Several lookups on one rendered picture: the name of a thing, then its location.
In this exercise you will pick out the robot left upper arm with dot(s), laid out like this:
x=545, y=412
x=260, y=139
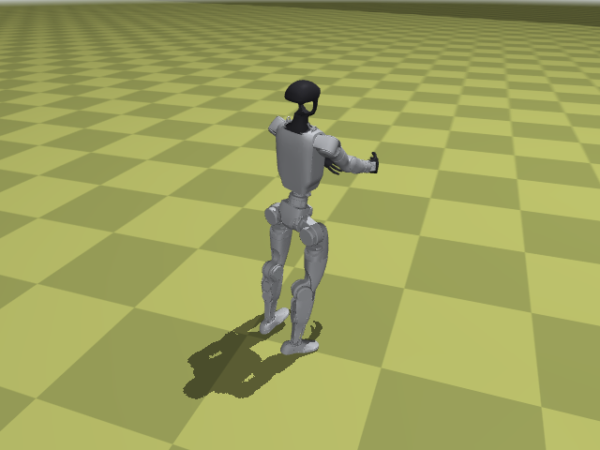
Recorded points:
x=274, y=125

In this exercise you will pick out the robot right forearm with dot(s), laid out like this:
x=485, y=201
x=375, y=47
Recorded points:
x=358, y=165

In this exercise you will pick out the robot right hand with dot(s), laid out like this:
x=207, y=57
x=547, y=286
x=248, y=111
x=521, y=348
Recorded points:
x=374, y=159

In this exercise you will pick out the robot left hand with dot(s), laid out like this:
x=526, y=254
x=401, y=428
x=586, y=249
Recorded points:
x=329, y=163

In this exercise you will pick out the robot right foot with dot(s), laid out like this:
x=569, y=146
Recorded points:
x=306, y=346

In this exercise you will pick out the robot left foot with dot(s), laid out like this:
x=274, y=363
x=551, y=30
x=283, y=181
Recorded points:
x=280, y=316

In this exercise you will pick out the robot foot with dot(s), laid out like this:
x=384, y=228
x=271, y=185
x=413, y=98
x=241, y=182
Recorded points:
x=306, y=346
x=280, y=316

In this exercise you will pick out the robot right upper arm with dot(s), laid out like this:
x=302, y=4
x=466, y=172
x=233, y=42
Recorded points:
x=330, y=147

